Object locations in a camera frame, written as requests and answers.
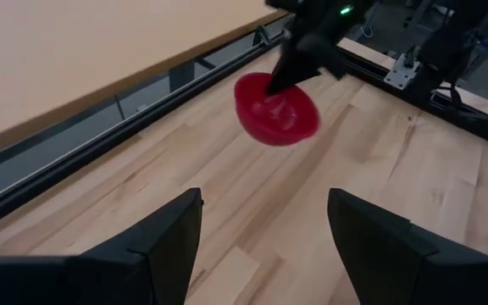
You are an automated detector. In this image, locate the large red bowl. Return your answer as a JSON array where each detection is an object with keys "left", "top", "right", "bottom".
[{"left": 233, "top": 71, "right": 321, "bottom": 147}]

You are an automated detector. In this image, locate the black table frame rail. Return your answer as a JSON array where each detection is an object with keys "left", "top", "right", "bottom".
[{"left": 0, "top": 16, "right": 298, "bottom": 236}]

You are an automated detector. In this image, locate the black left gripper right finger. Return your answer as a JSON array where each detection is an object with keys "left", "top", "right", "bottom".
[{"left": 327, "top": 188, "right": 488, "bottom": 305}]

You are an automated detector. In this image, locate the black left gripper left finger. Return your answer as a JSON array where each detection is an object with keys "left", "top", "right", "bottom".
[{"left": 0, "top": 187, "right": 205, "bottom": 305}]

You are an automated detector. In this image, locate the silver metal bracket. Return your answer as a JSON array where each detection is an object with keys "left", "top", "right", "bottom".
[{"left": 382, "top": 44, "right": 422, "bottom": 91}]

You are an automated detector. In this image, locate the black end frame rail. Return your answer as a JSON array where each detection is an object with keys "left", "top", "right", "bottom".
[{"left": 337, "top": 36, "right": 488, "bottom": 154}]

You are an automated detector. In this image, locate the black rail clamp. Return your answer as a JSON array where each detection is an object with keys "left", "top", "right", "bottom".
[{"left": 252, "top": 25, "right": 274, "bottom": 47}]

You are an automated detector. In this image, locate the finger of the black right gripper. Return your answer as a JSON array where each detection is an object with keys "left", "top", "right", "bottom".
[
  {"left": 298, "top": 34, "right": 348, "bottom": 80},
  {"left": 264, "top": 42, "right": 322, "bottom": 97}
]

